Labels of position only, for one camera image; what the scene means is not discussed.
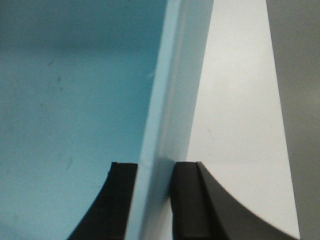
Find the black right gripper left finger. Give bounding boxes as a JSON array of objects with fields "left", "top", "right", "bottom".
[{"left": 68, "top": 162, "right": 138, "bottom": 240}]

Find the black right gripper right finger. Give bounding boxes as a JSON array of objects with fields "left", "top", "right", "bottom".
[{"left": 169, "top": 162, "right": 293, "bottom": 240}]

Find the light blue plastic box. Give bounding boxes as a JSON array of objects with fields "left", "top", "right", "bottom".
[{"left": 0, "top": 0, "right": 213, "bottom": 240}]

